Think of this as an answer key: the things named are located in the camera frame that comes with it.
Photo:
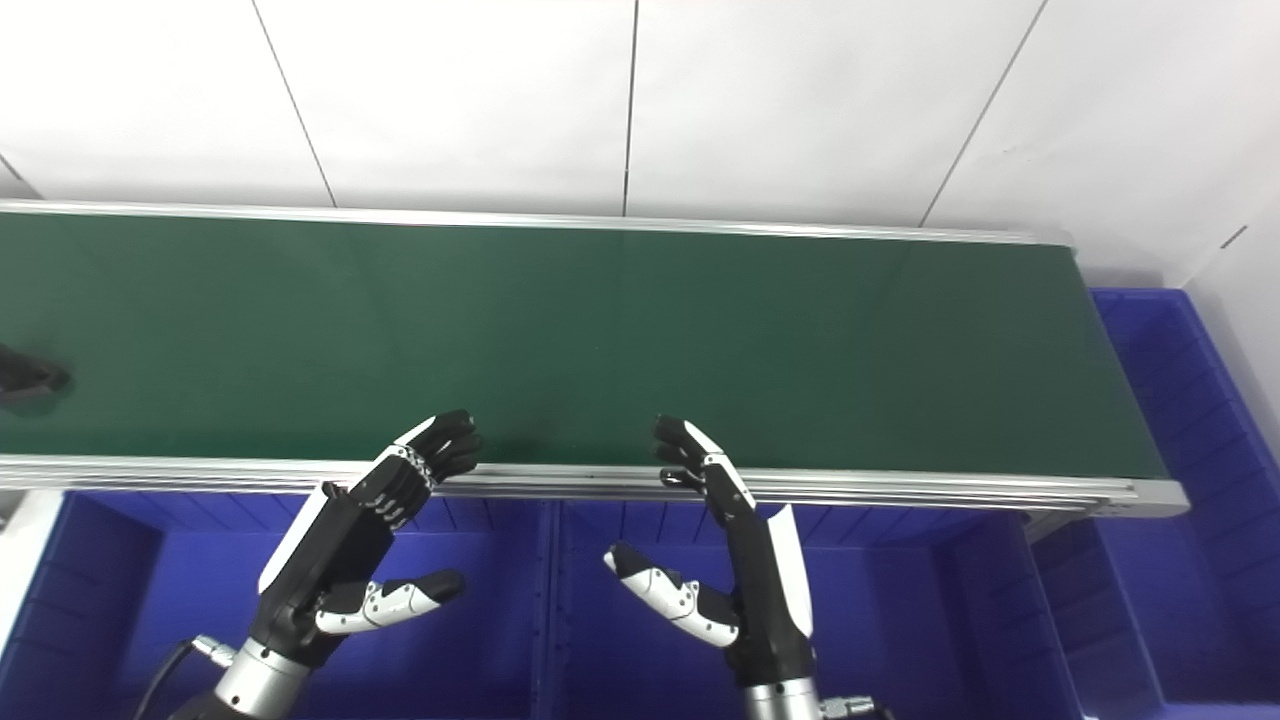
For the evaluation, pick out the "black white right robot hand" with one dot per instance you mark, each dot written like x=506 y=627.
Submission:
x=765 y=590

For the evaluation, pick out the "black flanged machine part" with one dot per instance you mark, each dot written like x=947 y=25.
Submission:
x=25 y=375

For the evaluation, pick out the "large blue plastic bin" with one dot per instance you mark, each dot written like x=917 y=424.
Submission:
x=1200 y=480
x=900 y=620
x=170 y=600

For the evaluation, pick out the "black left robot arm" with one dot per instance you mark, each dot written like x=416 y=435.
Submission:
x=255 y=685

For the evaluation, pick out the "narrow blue plastic bin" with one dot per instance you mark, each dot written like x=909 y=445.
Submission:
x=1100 y=620

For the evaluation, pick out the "green conveyor belt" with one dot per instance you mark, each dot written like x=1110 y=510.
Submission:
x=600 y=340
x=900 y=492

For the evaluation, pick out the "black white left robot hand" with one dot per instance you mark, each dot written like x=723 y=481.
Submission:
x=330 y=545

